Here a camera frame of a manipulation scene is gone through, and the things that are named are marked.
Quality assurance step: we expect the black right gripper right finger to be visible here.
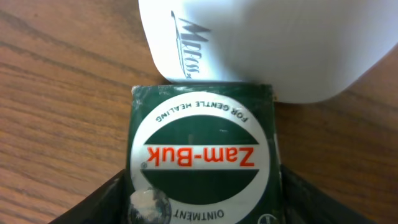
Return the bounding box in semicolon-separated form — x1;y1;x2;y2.
280;165;376;224

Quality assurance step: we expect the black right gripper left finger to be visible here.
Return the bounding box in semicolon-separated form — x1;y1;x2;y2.
49;169;127;224

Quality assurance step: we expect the dark green square packet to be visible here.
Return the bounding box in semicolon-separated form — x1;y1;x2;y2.
126;84;285;223

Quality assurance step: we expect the white barcode scanner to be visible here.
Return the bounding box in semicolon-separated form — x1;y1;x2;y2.
138;0;397;103

